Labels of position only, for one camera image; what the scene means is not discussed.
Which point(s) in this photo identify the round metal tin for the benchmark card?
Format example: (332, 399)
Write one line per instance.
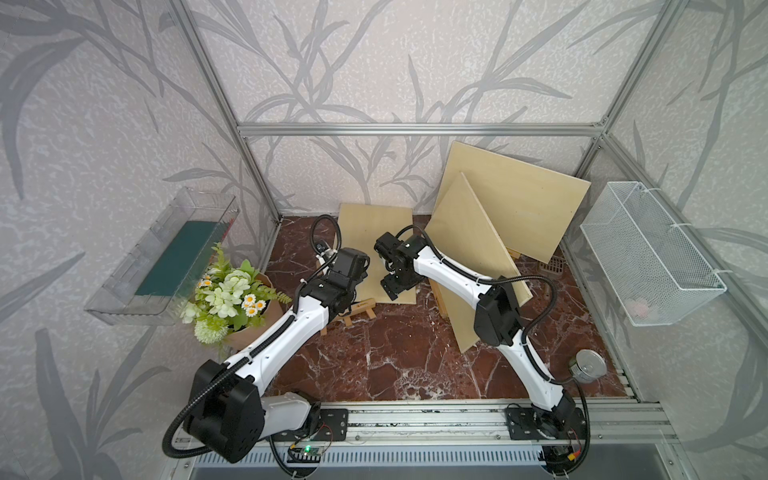
(587, 366)

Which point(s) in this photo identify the light plywood board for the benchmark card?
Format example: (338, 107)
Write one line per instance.
(461, 229)
(361, 225)
(529, 206)

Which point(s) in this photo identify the wooden easel frame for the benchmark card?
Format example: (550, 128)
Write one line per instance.
(442, 309)
(365, 305)

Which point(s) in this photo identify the artificial flower bouquet in pot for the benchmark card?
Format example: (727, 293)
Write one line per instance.
(232, 305)

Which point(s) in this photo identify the brown plastic grid piece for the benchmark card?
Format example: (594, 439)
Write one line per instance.
(554, 268)

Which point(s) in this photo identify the aluminium front rail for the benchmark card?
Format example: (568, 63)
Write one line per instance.
(483, 422)

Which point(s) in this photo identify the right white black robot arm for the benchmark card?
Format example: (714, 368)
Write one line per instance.
(497, 323)

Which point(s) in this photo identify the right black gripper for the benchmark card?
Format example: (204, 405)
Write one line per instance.
(391, 289)

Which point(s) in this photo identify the clear plastic wall tray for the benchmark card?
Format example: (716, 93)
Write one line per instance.
(152, 284)

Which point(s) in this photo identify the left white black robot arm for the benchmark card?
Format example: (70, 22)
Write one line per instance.
(227, 412)

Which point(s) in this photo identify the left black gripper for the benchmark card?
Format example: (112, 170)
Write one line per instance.
(363, 273)

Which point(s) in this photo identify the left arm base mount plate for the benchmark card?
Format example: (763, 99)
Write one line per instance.
(324, 424)

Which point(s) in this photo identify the white wire mesh basket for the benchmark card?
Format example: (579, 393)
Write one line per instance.
(657, 273)

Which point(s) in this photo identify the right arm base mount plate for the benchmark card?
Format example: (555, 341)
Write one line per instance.
(565, 422)

